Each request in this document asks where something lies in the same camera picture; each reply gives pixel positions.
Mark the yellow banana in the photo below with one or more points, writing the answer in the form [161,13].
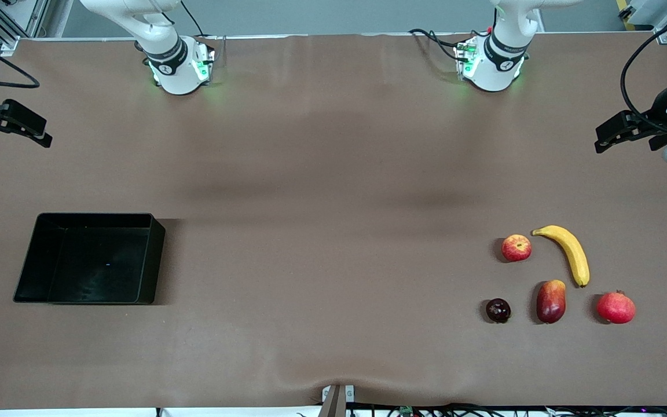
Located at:
[572,252]

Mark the black plastic box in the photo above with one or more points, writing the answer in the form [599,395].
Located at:
[96,260]

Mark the red yellow apple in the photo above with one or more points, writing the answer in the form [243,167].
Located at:
[516,248]

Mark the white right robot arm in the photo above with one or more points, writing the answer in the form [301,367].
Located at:
[171,63]

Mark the red pomegranate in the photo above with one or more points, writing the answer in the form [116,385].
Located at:
[616,308]

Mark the red yellow mango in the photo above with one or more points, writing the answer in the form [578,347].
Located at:
[551,302]

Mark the dark purple mangosteen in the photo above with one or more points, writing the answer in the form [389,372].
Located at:
[498,311]

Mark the brown table mat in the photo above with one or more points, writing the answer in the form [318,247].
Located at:
[333,145]

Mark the grey metal bracket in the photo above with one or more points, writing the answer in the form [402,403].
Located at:
[333,405]

